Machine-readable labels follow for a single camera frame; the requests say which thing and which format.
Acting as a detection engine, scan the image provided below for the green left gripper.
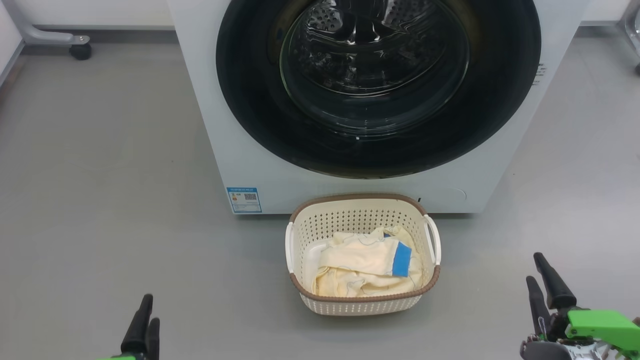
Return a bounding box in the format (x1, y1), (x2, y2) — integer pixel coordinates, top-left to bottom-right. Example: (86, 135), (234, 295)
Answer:
(97, 294), (161, 360)

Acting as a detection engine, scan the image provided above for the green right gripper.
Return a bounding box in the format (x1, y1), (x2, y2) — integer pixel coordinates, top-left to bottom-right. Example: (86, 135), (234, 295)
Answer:
(520, 252), (640, 360)

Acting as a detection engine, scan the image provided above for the cream garment with blue patch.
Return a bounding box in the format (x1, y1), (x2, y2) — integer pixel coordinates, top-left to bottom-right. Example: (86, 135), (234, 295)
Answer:
(317, 235), (413, 281)

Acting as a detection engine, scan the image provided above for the cream printed shirt blue collar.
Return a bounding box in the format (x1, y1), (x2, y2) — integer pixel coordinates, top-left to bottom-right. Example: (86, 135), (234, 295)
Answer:
(312, 225), (426, 299)

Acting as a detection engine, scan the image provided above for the washing machine round door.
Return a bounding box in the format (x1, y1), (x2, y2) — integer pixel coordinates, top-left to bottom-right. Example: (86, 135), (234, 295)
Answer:
(216, 0), (542, 179)

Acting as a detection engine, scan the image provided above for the white front-load washing machine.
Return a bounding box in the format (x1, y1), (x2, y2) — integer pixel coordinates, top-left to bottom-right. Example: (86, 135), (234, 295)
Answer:
(167, 0), (591, 216)

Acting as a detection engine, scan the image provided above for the cream perforated basket brown rim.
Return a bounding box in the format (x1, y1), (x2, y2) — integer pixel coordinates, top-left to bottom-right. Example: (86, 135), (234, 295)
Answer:
(285, 193), (442, 317)

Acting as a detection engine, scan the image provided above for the grey frame leg with caster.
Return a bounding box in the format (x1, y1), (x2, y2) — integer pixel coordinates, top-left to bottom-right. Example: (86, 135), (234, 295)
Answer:
(620, 0), (640, 76)
(2, 0), (92, 61)

